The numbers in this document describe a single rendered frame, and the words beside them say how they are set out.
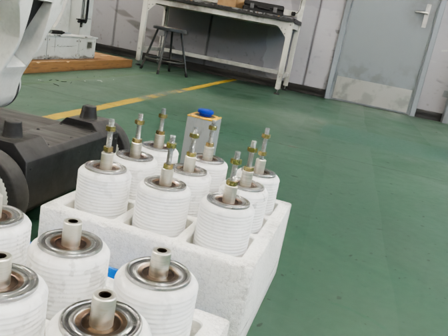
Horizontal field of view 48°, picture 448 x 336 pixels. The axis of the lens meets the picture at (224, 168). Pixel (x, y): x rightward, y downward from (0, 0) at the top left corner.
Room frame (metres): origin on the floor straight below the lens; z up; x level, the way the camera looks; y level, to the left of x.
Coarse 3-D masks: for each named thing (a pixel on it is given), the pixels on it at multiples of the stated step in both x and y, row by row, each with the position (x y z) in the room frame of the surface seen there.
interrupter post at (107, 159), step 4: (104, 152) 0.88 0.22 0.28; (112, 152) 0.89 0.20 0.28; (104, 156) 0.87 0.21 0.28; (108, 156) 0.87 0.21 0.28; (112, 156) 0.88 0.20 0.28; (104, 160) 0.87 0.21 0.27; (108, 160) 0.87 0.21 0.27; (112, 160) 0.88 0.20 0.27; (100, 164) 0.88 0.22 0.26; (104, 164) 0.87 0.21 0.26; (108, 164) 0.87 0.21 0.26; (112, 164) 0.88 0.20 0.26; (100, 168) 0.88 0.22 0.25; (104, 168) 0.87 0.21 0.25; (108, 168) 0.87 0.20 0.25
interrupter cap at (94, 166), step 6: (90, 162) 0.89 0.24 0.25; (96, 162) 0.90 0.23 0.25; (114, 162) 0.92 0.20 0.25; (90, 168) 0.85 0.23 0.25; (96, 168) 0.87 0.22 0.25; (114, 168) 0.89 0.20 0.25; (120, 168) 0.89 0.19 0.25; (126, 168) 0.89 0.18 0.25; (108, 174) 0.85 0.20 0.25; (114, 174) 0.85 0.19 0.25; (120, 174) 0.86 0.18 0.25
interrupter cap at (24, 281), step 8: (16, 264) 0.48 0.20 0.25; (16, 272) 0.47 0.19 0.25; (24, 272) 0.47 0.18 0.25; (32, 272) 0.47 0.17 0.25; (16, 280) 0.46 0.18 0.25; (24, 280) 0.46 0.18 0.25; (32, 280) 0.46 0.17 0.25; (8, 288) 0.44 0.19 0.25; (16, 288) 0.44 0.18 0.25; (24, 288) 0.44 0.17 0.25; (32, 288) 0.44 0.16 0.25; (0, 296) 0.42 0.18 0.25; (8, 296) 0.42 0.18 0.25; (16, 296) 0.42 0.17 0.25; (24, 296) 0.43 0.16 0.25
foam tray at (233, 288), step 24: (72, 192) 0.92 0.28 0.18; (48, 216) 0.82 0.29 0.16; (72, 216) 0.81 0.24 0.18; (96, 216) 0.82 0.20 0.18; (120, 216) 0.84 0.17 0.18; (264, 216) 0.99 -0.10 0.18; (288, 216) 1.10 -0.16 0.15; (120, 240) 0.79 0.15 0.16; (144, 240) 0.78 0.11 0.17; (168, 240) 0.78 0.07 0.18; (192, 240) 0.84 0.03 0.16; (264, 240) 0.86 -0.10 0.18; (120, 264) 0.79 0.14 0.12; (192, 264) 0.76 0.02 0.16; (216, 264) 0.75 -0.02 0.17; (240, 264) 0.74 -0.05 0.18; (264, 264) 0.86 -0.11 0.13; (216, 288) 0.75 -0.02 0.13; (240, 288) 0.74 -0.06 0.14; (264, 288) 0.94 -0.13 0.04; (216, 312) 0.74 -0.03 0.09; (240, 312) 0.73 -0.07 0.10
